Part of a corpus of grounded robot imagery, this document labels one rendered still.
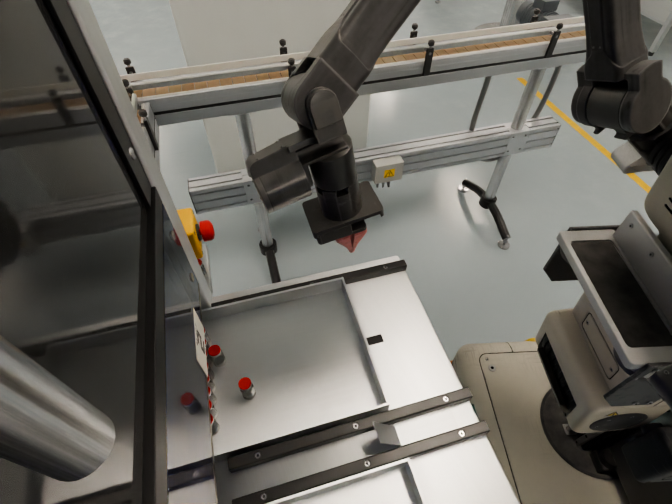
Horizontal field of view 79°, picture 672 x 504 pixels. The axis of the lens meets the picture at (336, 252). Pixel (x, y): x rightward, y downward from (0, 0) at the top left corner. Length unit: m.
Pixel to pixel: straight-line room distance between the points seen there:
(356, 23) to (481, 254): 1.77
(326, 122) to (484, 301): 1.61
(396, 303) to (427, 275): 1.18
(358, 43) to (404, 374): 0.53
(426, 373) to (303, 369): 0.22
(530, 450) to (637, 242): 0.81
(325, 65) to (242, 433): 0.55
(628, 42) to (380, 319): 0.57
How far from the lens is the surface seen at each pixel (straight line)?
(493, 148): 1.96
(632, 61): 0.73
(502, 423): 1.44
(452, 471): 0.72
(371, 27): 0.49
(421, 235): 2.15
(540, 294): 2.11
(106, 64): 0.53
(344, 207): 0.53
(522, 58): 1.74
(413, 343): 0.78
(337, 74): 0.47
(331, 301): 0.81
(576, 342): 0.99
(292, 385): 0.74
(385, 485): 0.70
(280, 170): 0.48
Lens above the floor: 1.57
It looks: 50 degrees down
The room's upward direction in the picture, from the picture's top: straight up
